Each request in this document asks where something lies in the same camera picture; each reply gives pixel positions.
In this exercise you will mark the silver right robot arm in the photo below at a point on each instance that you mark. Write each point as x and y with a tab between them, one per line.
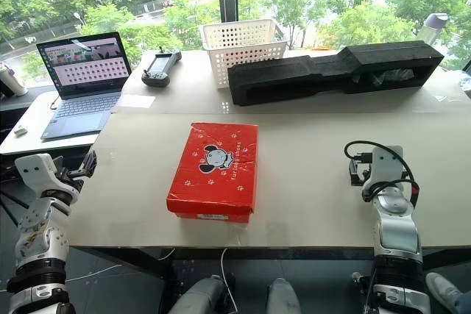
397	240

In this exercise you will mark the grey open laptop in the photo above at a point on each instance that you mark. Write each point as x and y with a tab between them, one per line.
82	86

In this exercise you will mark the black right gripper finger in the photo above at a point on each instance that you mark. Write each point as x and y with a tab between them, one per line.
355	174
404	175

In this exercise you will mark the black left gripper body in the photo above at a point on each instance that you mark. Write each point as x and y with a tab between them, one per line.
70	179

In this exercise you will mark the grey rounded robot leg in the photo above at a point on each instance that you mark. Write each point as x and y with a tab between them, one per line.
282	297
200	297

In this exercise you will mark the black handheld remote controller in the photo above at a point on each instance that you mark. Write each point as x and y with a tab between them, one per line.
160	69

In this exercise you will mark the grey sneaker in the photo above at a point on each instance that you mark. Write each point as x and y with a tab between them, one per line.
443	290

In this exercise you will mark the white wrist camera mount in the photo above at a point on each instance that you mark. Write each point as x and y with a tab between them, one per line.
35	170
384	167

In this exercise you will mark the red shoe box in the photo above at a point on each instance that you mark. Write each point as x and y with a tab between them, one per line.
213	167

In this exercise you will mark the long black foam packaging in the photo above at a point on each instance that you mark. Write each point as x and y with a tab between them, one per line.
331	71

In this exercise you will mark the white perforated plastic basket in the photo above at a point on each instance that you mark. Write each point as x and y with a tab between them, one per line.
239	45

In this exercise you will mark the black table frame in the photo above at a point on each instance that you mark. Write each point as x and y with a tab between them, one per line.
257	255

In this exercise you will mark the blue jeans leg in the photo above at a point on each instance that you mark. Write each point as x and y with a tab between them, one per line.
464	301

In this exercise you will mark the red box with white label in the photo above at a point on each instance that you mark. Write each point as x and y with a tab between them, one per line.
211	216

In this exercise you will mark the white tumbler purple straw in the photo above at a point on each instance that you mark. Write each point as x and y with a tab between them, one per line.
13	80

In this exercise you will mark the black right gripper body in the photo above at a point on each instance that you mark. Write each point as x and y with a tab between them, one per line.
367	174

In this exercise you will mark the grey bottle purple cap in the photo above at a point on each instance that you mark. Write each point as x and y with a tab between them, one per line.
436	25

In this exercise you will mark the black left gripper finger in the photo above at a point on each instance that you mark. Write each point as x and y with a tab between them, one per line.
90	163
78	173

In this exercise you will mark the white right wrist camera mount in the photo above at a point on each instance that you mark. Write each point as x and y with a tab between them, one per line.
384	167

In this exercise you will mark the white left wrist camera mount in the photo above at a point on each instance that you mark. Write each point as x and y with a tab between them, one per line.
35	170

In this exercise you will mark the white paper sheet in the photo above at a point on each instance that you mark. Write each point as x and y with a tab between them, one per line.
139	101

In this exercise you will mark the small white adapter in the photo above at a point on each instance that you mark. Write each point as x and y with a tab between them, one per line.
21	131

